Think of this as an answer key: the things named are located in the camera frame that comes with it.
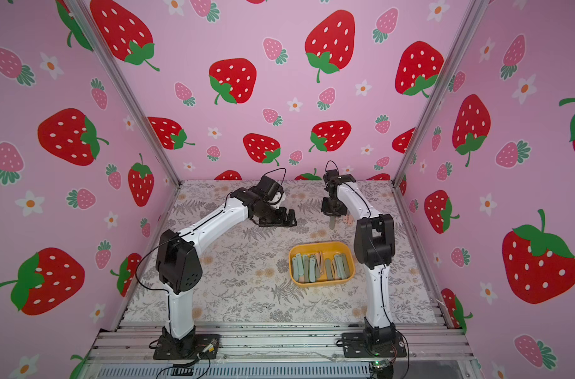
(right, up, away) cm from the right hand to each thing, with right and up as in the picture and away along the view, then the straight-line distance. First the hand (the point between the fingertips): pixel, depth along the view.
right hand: (342, 214), depth 99 cm
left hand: (-22, -3, -11) cm, 25 cm away
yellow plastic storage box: (-11, -19, -8) cm, 23 cm away
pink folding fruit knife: (+4, -3, +8) cm, 9 cm away
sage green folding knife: (-5, -3, 0) cm, 6 cm away
